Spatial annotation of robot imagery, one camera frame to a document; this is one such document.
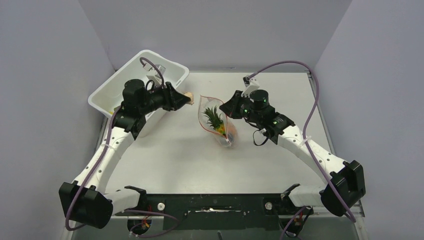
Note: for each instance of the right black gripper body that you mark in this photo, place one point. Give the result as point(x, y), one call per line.
point(241, 108)

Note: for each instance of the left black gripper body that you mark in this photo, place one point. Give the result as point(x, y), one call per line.
point(159, 98)

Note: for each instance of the garlic toy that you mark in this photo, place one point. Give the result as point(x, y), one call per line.
point(190, 98)

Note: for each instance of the clear zip top bag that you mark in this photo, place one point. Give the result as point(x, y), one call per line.
point(212, 101)

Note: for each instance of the toy pineapple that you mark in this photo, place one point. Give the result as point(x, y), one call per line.
point(213, 120)

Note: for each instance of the dark mangosteen toy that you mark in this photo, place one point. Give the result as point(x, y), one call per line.
point(230, 139)

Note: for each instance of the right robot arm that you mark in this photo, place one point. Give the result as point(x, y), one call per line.
point(345, 181)

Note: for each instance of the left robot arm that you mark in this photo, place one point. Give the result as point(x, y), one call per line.
point(85, 201)

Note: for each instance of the white plastic bin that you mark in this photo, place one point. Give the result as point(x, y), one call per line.
point(126, 90)

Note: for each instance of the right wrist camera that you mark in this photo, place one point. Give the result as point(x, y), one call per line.
point(251, 84)

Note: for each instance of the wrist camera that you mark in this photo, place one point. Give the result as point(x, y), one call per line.
point(153, 74)
point(251, 84)

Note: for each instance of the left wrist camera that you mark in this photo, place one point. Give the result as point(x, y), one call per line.
point(153, 74)

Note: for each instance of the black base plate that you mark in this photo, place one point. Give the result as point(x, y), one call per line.
point(267, 211)

